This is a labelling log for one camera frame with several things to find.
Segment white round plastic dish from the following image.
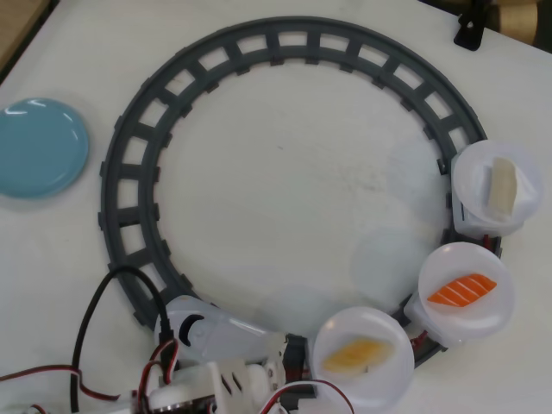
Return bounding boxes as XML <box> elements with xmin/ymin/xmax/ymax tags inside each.
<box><xmin>311</xmin><ymin>307</ymin><xmax>416</xmax><ymax>410</ymax></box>
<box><xmin>454</xmin><ymin>139</ymin><xmax>543</xmax><ymax>225</ymax></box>
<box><xmin>417</xmin><ymin>242</ymin><xmax>517</xmax><ymax>346</ymax></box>

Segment white toy train car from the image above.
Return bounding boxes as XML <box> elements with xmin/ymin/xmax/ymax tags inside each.
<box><xmin>402</xmin><ymin>291</ymin><xmax>469</xmax><ymax>351</ymax></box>

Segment yellow egg sushi toy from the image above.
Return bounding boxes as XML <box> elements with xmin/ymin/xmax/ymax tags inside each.
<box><xmin>322</xmin><ymin>338</ymin><xmax>394</xmax><ymax>375</ymax></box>

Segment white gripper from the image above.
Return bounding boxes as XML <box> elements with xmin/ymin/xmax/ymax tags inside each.
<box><xmin>154</xmin><ymin>296</ymin><xmax>289</xmax><ymax>414</ymax></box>

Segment red white black servo cable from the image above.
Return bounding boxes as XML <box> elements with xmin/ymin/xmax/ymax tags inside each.
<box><xmin>0</xmin><ymin>338</ymin><xmax>180</xmax><ymax>402</ymax></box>
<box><xmin>258</xmin><ymin>379</ymin><xmax>359</xmax><ymax>414</ymax></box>

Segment round blue ceramic dish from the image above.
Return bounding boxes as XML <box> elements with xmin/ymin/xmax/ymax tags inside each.
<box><xmin>0</xmin><ymin>97</ymin><xmax>91</xmax><ymax>200</ymax></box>

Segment orange salmon sushi toy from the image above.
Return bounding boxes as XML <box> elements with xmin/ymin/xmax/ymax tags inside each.
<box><xmin>425</xmin><ymin>273</ymin><xmax>498</xmax><ymax>310</ymax></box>

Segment black metal clamp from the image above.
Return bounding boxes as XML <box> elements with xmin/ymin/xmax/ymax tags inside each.
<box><xmin>452</xmin><ymin>0</ymin><xmax>492</xmax><ymax>53</ymax></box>

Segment white squid sushi toy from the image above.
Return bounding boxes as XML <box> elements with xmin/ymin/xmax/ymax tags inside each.
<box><xmin>486</xmin><ymin>156</ymin><xmax>519</xmax><ymax>222</ymax></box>

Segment thick black cable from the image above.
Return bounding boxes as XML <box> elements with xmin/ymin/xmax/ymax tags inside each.
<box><xmin>70</xmin><ymin>265</ymin><xmax>176</xmax><ymax>405</ymax></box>

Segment gray circular toy train track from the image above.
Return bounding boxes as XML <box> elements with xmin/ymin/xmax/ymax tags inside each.
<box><xmin>97</xmin><ymin>15</ymin><xmax>505</xmax><ymax>405</ymax></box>

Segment white plate top right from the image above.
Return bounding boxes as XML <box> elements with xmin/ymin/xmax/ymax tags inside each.
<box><xmin>449</xmin><ymin>141</ymin><xmax>534</xmax><ymax>239</ymax></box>

